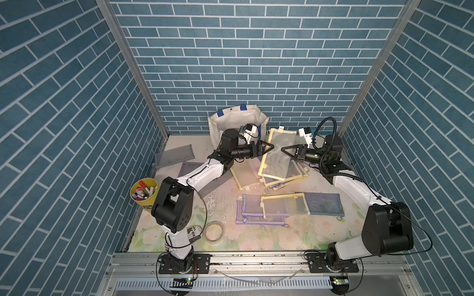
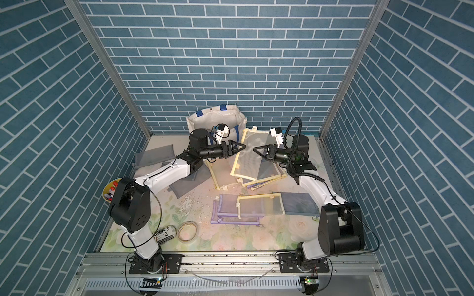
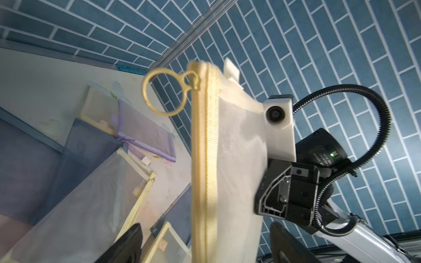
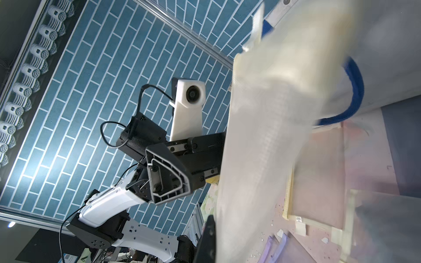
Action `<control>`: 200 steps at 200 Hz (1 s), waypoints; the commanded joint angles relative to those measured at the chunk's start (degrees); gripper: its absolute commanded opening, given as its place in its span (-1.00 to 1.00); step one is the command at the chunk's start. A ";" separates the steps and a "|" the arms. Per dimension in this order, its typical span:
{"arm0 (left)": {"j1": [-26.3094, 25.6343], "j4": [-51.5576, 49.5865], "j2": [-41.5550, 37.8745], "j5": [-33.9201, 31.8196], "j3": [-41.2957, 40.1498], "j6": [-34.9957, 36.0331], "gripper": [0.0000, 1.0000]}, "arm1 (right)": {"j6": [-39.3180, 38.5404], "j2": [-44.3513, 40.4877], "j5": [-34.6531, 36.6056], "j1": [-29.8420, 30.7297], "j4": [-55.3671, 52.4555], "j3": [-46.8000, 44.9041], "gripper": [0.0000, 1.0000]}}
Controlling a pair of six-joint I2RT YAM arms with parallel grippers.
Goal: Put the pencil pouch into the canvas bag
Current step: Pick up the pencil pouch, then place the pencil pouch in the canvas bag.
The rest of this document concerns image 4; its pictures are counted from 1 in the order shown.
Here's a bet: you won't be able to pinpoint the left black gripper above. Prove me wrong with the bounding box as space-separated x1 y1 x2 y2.
145 132 226 205

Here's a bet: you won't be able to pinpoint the right gripper own finger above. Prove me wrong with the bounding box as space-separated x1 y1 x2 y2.
193 215 217 263

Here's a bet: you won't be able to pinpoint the yellow trimmed mesh pouch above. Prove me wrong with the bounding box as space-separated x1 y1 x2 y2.
216 52 354 263
282 124 345 244
340 190 421 263

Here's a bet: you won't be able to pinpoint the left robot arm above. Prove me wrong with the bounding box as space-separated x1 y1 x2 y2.
66 113 226 263

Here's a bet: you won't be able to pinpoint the purple trimmed mesh pouch lower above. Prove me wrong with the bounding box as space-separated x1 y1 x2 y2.
258 231 316 263

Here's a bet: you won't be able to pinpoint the white canvas tote bag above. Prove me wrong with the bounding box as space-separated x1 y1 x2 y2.
231 1 421 126

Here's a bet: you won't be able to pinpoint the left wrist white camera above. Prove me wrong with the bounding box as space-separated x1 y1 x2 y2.
169 77 206 141

